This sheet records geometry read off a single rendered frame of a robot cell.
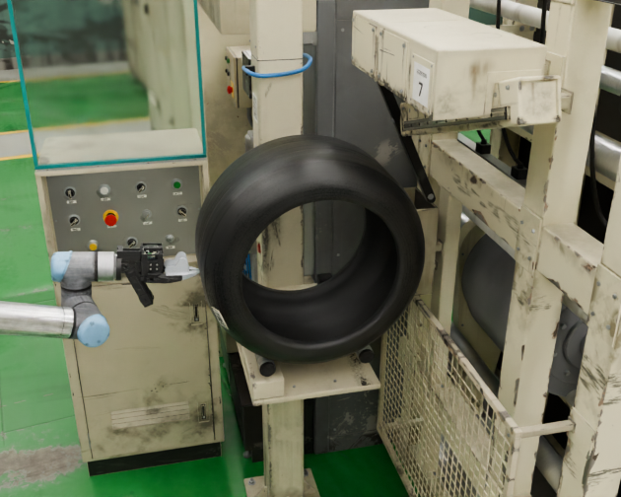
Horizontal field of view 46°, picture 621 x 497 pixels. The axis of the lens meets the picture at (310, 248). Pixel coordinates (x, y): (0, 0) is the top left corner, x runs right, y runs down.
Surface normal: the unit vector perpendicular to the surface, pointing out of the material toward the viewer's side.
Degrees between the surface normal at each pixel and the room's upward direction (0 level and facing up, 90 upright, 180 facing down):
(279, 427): 90
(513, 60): 90
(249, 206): 57
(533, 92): 72
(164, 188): 90
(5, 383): 0
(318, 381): 0
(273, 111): 90
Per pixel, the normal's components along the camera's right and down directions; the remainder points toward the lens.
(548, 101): 0.22, 0.11
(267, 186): -0.19, -0.27
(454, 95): 0.23, 0.42
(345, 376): 0.00, -0.90
